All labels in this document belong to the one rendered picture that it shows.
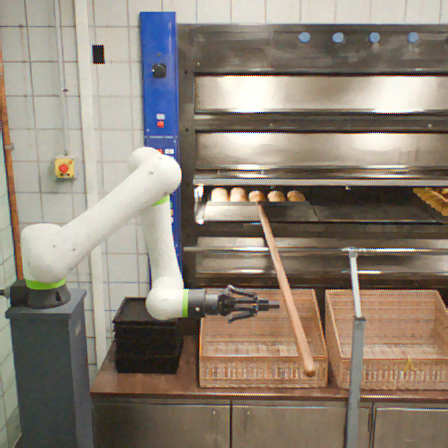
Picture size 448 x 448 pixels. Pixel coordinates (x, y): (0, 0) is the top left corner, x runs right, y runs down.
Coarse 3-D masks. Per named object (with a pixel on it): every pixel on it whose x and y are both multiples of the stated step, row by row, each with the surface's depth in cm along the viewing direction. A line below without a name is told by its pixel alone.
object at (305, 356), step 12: (264, 216) 290; (264, 228) 273; (276, 252) 238; (276, 264) 224; (288, 288) 201; (288, 300) 191; (288, 312) 184; (300, 324) 175; (300, 336) 166; (300, 348) 161; (312, 360) 154; (312, 372) 150
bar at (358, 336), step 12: (192, 252) 255; (204, 252) 255; (216, 252) 254; (228, 252) 254; (240, 252) 254; (252, 252) 254; (264, 252) 254; (288, 252) 253; (300, 252) 253; (312, 252) 253; (324, 252) 253; (336, 252) 252; (348, 252) 252; (360, 252) 252; (372, 252) 252; (384, 252) 252; (396, 252) 252; (408, 252) 251; (420, 252) 251; (432, 252) 251; (444, 252) 251; (360, 312) 239; (360, 324) 237; (360, 336) 238; (360, 348) 239; (360, 360) 241; (360, 372) 242; (360, 384) 244; (348, 396) 249; (348, 408) 249; (348, 420) 249; (348, 432) 250; (348, 444) 251
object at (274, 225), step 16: (208, 224) 290; (224, 224) 290; (240, 224) 289; (256, 224) 289; (272, 224) 289; (288, 224) 289; (304, 224) 288; (320, 224) 288; (336, 224) 288; (352, 224) 288; (368, 224) 288; (384, 224) 288; (400, 224) 287; (416, 224) 287; (432, 224) 287
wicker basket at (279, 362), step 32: (224, 320) 295; (256, 320) 294; (288, 320) 295; (224, 352) 287; (256, 352) 286; (288, 352) 287; (320, 352) 268; (224, 384) 257; (256, 384) 257; (288, 384) 257; (320, 384) 257
